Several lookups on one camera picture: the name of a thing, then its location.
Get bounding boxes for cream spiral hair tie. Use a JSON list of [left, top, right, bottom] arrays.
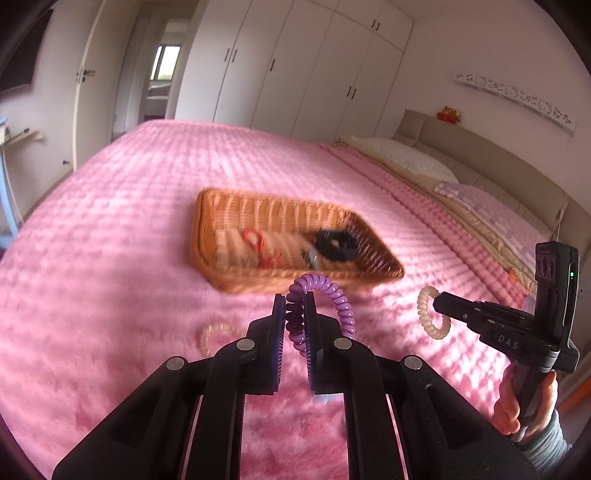
[[417, 286, 451, 339]]

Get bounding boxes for black scrunchie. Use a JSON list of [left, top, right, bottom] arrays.
[[315, 228, 359, 260]]

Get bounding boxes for white wardrobe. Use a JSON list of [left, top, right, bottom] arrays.
[[174, 0, 414, 147]]

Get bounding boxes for white door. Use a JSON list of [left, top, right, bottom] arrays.
[[71, 0, 153, 172]]

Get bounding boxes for red hair tie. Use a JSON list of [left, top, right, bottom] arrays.
[[243, 228, 286, 269]]

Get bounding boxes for woven wicker basket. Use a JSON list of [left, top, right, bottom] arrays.
[[193, 188, 405, 294]]

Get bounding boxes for white carved wall decoration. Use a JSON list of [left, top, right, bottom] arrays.
[[453, 71, 578, 136]]

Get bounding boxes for clear pink spiral hair tie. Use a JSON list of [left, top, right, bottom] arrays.
[[200, 322, 245, 357]]

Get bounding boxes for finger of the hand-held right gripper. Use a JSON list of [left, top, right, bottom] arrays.
[[433, 293, 485, 333]]

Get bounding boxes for white dotted pillow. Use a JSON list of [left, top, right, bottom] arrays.
[[339, 135, 459, 184]]

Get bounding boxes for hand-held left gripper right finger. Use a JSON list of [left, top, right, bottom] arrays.
[[303, 292, 539, 480]]

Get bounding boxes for purple patterned pillow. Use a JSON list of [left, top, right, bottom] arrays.
[[433, 181, 551, 259]]

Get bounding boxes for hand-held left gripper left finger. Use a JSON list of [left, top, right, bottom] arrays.
[[52, 294, 286, 480]]

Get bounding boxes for wooden wall shelf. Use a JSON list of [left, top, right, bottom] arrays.
[[4, 129, 44, 147]]

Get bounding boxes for person's right hand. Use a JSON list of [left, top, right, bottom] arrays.
[[492, 363, 558, 444]]

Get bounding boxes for beige bed headboard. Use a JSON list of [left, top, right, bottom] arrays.
[[392, 109, 591, 259]]

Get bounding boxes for wall television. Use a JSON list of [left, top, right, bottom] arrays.
[[0, 7, 55, 95]]

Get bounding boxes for purple spiral hair tie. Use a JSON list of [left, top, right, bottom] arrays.
[[285, 273, 356, 356]]

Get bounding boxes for pink plush blanket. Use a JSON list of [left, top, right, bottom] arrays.
[[0, 119, 536, 480]]

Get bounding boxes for person's right forearm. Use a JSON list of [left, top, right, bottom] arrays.
[[512, 408, 573, 469]]

